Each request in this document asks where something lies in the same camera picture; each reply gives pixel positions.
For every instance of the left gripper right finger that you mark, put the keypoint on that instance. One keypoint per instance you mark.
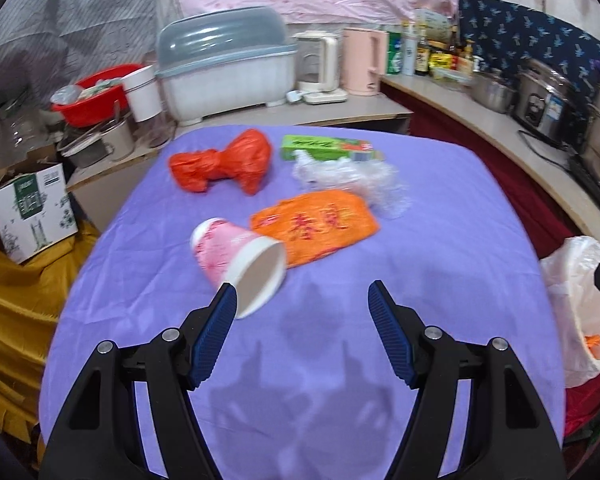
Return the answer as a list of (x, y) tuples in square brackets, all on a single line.
[(508, 432)]

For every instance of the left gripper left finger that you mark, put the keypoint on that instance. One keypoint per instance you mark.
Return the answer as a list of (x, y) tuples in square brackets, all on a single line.
[(97, 433)]

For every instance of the pink paper cup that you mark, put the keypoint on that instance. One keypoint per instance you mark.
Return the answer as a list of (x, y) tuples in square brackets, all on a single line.
[(254, 264)]

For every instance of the clear plastic wrap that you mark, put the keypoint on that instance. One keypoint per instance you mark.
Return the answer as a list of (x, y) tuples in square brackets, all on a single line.
[(378, 183)]

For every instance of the orange printed plastic bag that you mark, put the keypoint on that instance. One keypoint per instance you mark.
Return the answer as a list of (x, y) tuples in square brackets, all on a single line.
[(316, 224)]

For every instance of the red-orange plastic bag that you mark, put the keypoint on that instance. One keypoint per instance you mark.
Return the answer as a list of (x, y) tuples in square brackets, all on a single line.
[(245, 161)]

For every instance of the green toothpaste box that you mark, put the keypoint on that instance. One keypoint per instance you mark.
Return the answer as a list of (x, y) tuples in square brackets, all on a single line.
[(323, 148)]

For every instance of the orange foam net sleeve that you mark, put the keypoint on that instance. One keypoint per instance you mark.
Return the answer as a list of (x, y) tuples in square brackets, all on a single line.
[(592, 341)]

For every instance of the white lined trash bin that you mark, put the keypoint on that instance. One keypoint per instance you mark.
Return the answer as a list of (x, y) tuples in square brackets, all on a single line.
[(568, 275)]

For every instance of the black induction cooker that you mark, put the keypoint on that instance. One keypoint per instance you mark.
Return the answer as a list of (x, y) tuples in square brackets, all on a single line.
[(587, 177)]

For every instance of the red counter skirt cloth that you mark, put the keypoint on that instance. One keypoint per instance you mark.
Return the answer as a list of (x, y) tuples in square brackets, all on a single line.
[(546, 223)]

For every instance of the steel rice cooker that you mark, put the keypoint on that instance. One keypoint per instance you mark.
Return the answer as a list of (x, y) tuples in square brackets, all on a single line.
[(544, 102)]

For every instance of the small steel pot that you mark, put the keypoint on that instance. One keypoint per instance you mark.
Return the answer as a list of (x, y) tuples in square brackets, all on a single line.
[(492, 92)]

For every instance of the green white cardboard box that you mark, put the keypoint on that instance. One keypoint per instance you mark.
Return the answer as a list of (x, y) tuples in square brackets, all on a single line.
[(35, 211)]

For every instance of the navy floral backsplash cloth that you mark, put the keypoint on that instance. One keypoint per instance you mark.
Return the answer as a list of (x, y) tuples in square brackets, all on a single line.
[(505, 34)]

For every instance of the dark soy sauce bottle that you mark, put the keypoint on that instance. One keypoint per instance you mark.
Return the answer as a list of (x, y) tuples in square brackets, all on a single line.
[(422, 53)]

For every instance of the purple tablecloth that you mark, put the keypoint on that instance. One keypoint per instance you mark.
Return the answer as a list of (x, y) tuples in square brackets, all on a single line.
[(303, 388)]

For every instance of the small grey mug pot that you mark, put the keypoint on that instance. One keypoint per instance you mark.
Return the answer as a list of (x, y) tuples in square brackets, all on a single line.
[(111, 140)]

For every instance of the green tin can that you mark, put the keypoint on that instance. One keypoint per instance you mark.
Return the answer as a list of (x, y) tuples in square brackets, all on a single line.
[(394, 53)]

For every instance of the white bottle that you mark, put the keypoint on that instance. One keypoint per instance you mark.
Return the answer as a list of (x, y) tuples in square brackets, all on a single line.
[(409, 47)]

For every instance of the red plastic basin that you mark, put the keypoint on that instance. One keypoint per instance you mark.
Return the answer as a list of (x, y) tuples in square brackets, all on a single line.
[(101, 106)]

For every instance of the pink electric kettle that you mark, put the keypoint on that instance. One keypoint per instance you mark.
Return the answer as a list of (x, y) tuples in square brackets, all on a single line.
[(364, 60)]

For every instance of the white cup jar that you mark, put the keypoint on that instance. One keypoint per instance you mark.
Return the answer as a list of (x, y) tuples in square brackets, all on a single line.
[(142, 92)]

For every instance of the white glass kettle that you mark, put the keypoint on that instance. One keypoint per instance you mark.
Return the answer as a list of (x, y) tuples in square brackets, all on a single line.
[(317, 68)]

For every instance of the dish rack with grey lid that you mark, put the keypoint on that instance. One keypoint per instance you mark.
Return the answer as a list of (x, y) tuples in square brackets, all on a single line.
[(217, 62)]

